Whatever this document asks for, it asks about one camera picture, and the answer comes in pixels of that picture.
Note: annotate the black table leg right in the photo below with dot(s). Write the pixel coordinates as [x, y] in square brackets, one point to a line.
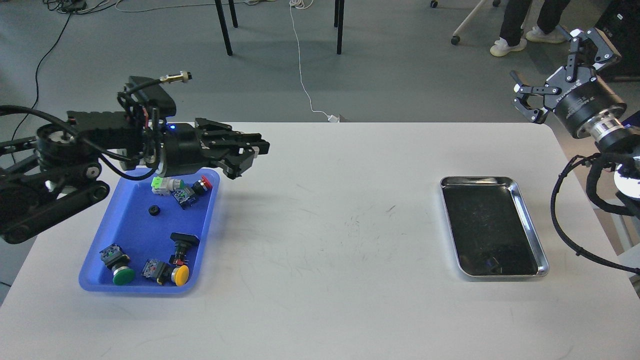
[338, 23]

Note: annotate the black table leg left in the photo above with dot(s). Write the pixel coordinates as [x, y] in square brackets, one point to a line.
[223, 23]

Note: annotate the green white push button switch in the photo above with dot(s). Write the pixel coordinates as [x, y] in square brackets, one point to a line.
[165, 186]

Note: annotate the blue plastic tray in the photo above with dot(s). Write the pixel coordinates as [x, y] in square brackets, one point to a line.
[128, 224]

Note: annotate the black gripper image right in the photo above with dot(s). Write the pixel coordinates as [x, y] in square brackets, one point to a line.
[580, 99]

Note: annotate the yellow mushroom button switch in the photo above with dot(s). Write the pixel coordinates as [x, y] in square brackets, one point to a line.
[162, 272]

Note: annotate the silver metal tray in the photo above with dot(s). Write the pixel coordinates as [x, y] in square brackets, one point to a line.
[493, 235]

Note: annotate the small black gear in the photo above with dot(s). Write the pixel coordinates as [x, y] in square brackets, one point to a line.
[154, 210]

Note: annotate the black equipment cart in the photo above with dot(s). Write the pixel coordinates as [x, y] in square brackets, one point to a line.
[621, 24]

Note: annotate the black table leg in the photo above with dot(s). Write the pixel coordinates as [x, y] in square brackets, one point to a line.
[338, 23]
[223, 23]

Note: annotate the black square button switch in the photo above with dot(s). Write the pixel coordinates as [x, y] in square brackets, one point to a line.
[182, 244]

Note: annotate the white chair base wheels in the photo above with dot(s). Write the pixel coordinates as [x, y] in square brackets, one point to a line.
[455, 36]

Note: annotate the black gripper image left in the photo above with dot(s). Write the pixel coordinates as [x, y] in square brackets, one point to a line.
[212, 144]

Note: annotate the red push button switch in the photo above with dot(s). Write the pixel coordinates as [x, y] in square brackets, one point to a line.
[201, 186]

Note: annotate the green mushroom button switch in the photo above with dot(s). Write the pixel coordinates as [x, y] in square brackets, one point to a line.
[116, 260]

